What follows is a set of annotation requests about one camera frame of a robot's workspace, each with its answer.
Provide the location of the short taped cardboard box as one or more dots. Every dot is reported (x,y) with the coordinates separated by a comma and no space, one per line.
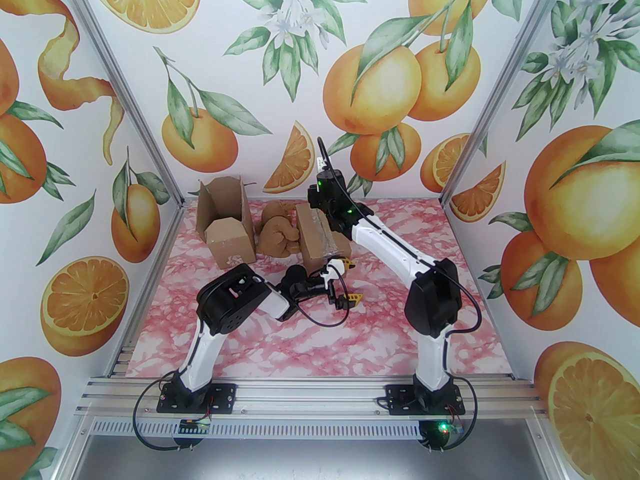
(320,240)

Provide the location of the brown plush toy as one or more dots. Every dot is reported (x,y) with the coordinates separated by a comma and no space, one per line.
(280,230)

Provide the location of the long taped cardboard box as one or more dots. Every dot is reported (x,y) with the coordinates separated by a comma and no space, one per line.
(225,233)

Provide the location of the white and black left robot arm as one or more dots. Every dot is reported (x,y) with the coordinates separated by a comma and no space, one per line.
(235,298)

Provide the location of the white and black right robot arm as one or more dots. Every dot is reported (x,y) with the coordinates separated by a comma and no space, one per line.
(390,248)

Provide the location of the perforated metal strip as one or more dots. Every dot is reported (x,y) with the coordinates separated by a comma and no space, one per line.
(310,428)

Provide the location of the small right circuit board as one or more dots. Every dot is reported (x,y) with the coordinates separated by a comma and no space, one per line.
(452,427)

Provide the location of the small circuit board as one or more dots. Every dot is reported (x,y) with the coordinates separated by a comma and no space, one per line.
(452,427)
(195,424)

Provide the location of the grey metal shelf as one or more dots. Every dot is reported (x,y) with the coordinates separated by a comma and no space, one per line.
(320,460)

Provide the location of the small left circuit board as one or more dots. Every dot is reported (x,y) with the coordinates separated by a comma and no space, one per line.
(195,424)

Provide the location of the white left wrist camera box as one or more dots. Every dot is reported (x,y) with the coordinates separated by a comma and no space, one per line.
(332,270)

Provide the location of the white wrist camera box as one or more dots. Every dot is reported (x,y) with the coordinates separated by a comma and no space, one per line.
(332,270)
(320,163)

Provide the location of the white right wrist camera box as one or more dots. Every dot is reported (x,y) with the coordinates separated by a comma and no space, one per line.
(320,163)

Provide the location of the aluminium mounting rail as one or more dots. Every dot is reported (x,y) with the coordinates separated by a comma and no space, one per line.
(310,398)

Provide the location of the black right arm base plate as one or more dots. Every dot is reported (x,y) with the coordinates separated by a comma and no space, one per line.
(400,400)

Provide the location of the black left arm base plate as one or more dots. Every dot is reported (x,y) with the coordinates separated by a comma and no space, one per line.
(222,398)

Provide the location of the aluminium right frame post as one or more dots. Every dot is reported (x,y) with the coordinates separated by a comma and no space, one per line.
(500,98)

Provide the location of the aluminium frame post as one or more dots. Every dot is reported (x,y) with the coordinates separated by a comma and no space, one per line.
(500,98)
(125,98)

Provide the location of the aluminium left frame post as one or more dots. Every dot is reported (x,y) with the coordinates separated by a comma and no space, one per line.
(125,98)

